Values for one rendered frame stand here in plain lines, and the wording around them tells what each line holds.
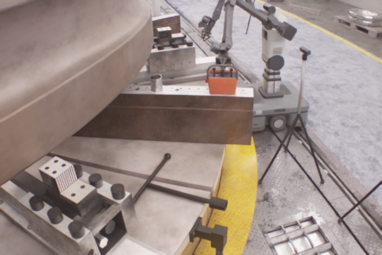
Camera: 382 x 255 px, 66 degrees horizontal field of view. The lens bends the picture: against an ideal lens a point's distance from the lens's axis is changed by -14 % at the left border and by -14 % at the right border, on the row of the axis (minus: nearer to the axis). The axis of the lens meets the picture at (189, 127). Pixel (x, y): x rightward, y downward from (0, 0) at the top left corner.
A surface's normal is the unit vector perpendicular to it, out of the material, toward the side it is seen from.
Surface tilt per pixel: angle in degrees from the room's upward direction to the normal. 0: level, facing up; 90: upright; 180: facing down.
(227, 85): 97
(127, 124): 90
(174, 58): 90
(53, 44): 87
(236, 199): 0
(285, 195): 0
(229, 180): 0
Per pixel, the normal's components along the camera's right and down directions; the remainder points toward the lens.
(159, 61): 0.24, 0.51
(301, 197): -0.04, -0.85
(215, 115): -0.15, 0.53
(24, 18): 0.89, 0.20
